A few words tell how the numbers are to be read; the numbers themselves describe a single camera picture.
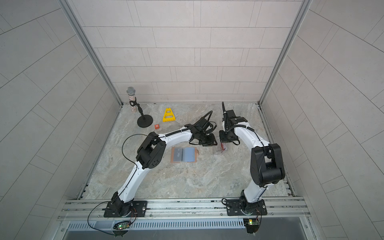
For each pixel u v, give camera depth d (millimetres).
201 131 782
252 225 680
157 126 1018
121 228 645
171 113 1088
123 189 606
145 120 1057
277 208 723
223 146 868
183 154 889
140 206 710
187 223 680
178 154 889
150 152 576
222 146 881
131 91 846
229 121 666
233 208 709
